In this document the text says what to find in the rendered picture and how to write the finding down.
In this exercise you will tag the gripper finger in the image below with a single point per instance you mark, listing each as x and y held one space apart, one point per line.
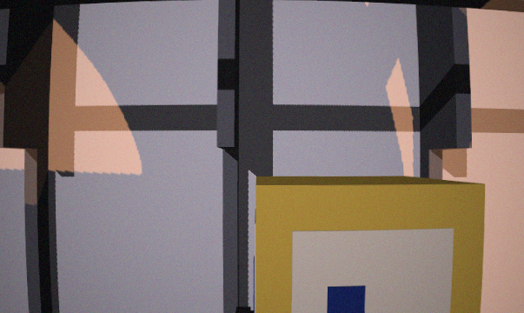
244 310

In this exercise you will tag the yellow butter carton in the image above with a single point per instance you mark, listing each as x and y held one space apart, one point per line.
368 244

